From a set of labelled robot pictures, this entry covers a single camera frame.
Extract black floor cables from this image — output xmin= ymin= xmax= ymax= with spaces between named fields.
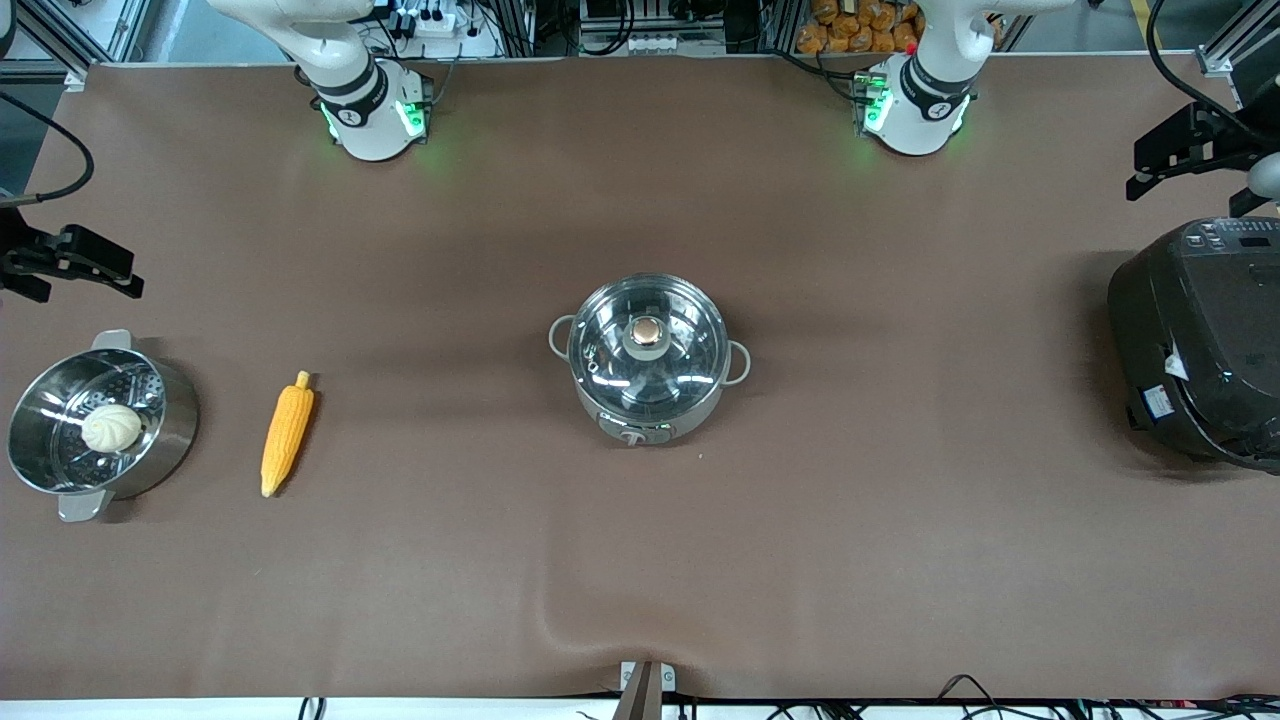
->
xmin=770 ymin=674 xmax=1280 ymax=720

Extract yellow corn cob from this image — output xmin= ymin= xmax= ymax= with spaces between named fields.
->
xmin=260 ymin=371 xmax=316 ymax=499

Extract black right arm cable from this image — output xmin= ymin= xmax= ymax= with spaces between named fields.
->
xmin=0 ymin=90 xmax=96 ymax=207

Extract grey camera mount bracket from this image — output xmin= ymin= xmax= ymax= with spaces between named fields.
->
xmin=612 ymin=660 xmax=678 ymax=720

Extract bag of orange buns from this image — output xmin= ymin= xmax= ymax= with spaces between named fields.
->
xmin=796 ymin=0 xmax=924 ymax=55

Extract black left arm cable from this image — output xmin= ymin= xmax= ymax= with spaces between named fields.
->
xmin=1147 ymin=0 xmax=1280 ymax=136

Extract black rice cooker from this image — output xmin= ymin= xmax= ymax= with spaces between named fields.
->
xmin=1107 ymin=216 xmax=1280 ymax=473

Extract aluminium frame profile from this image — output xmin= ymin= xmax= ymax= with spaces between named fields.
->
xmin=0 ymin=0 xmax=153 ymax=93
xmin=1195 ymin=0 xmax=1280 ymax=79

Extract brown table mat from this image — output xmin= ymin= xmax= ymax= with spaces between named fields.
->
xmin=0 ymin=54 xmax=1280 ymax=702

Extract grey electric pot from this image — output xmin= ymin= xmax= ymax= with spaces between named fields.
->
xmin=548 ymin=274 xmax=752 ymax=448

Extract stainless steel steamer pot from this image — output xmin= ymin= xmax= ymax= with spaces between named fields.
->
xmin=7 ymin=329 xmax=201 ymax=523

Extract glass pot lid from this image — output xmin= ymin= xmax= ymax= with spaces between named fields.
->
xmin=567 ymin=274 xmax=730 ymax=420

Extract white power strip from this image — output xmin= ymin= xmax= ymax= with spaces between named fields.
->
xmin=403 ymin=4 xmax=463 ymax=37

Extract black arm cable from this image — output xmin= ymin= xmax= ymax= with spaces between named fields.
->
xmin=0 ymin=90 xmax=96 ymax=207
xmin=1147 ymin=0 xmax=1280 ymax=136

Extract white steamed bun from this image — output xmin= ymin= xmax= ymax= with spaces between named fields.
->
xmin=81 ymin=403 xmax=144 ymax=454

